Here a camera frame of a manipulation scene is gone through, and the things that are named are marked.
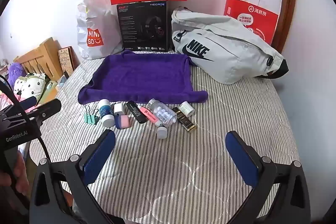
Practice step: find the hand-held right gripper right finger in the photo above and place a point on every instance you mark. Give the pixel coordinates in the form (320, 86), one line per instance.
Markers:
(241, 158)

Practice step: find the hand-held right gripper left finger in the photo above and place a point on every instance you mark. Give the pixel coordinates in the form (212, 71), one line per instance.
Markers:
(101, 157)

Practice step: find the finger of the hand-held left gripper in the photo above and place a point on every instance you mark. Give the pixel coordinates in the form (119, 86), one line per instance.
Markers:
(48, 108)
(27, 104)

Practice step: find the green binder clip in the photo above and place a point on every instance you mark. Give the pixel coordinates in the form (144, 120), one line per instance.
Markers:
(92, 117)

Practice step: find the blue and pink case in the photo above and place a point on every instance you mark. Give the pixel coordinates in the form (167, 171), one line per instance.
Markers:
(124, 121)

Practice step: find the white bottle blue label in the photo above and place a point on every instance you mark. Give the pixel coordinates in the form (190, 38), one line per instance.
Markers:
(106, 111)

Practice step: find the white charger cube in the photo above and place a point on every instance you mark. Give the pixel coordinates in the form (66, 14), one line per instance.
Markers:
(119, 108)

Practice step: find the small white bottle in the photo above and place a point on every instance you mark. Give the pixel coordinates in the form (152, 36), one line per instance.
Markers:
(161, 132)

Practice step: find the black and gold box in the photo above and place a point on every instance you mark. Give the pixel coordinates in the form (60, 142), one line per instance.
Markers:
(185, 120)

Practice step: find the small white tape roll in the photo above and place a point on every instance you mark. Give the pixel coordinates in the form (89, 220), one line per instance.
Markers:
(187, 108)

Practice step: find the clear pill bottle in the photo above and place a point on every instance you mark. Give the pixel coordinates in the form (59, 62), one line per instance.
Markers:
(162, 112)

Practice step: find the person's left hand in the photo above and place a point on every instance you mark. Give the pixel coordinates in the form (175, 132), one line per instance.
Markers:
(22, 174)

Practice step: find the white plush toy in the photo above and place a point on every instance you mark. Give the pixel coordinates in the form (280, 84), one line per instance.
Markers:
(29, 87)

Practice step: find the purple plush toy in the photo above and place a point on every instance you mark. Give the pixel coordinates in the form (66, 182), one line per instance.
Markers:
(15, 71)

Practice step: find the brown framed picture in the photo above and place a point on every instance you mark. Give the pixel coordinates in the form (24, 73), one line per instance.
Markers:
(65, 60)

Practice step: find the wooden headboard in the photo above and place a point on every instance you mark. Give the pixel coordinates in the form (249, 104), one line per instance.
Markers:
(44, 53)

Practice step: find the black rectangular stick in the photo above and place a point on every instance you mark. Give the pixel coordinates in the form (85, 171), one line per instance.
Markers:
(136, 112)

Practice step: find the pink highlighter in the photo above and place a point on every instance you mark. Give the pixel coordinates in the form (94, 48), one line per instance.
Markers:
(147, 113)

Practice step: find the grey striped bed sheet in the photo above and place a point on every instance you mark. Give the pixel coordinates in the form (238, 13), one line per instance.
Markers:
(170, 174)

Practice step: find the purple towel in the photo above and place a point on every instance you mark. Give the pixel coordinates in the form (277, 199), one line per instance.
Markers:
(141, 77)

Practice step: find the grey sling bag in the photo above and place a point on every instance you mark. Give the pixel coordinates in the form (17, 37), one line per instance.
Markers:
(231, 61)

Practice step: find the white shopping bag red label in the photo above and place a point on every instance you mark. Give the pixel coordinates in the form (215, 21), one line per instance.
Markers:
(102, 16)

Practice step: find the black headset box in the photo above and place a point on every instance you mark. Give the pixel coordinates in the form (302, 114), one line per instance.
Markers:
(131, 29)

